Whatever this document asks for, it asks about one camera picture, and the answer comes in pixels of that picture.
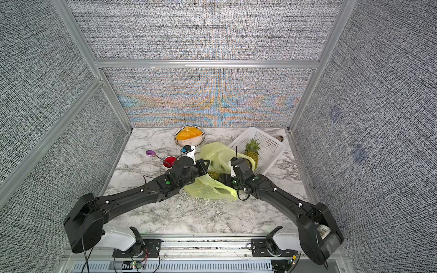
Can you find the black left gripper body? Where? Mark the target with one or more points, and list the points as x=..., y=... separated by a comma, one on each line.
x=199, y=170

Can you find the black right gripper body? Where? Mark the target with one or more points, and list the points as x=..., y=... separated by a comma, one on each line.
x=233, y=182

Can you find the yellow-green plastic bag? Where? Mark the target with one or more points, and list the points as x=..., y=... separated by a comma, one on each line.
x=205, y=187

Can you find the pineapple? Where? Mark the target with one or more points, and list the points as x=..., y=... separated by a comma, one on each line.
x=214, y=175
x=252, y=150

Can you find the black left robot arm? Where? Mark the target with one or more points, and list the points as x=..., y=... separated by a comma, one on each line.
x=84, y=225

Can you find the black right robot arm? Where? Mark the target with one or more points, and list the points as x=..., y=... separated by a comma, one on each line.
x=318, y=233

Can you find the white mug with red liquid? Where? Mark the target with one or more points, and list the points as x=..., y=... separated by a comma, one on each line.
x=169, y=161

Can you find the patterned bowl with orange food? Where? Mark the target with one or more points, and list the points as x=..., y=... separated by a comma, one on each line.
x=189, y=135

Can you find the purple spoon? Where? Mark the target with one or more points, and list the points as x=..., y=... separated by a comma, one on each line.
x=153, y=154

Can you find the white plastic basket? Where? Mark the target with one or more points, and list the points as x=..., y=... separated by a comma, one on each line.
x=270, y=148

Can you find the brown cylindrical jar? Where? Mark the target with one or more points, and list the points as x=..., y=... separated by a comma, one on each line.
x=279, y=137

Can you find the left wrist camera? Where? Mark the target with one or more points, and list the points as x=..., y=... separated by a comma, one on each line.
x=189, y=151

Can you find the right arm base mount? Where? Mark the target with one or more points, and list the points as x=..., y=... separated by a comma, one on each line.
x=263, y=247

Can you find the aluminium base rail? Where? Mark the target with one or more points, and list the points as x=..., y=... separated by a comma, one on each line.
x=201, y=253

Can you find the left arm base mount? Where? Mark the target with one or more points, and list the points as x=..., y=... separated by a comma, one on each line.
x=147, y=248

